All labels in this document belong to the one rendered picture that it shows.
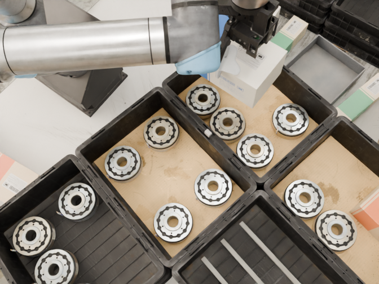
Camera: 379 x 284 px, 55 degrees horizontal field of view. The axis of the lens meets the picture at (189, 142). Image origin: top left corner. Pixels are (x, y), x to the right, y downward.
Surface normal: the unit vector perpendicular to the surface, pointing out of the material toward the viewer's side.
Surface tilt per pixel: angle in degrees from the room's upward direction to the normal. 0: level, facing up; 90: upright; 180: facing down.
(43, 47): 32
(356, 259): 0
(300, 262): 0
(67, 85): 44
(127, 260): 0
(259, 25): 90
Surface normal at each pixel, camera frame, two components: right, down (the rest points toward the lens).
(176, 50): 0.06, 0.70
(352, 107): -0.06, -0.37
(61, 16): -0.45, 0.26
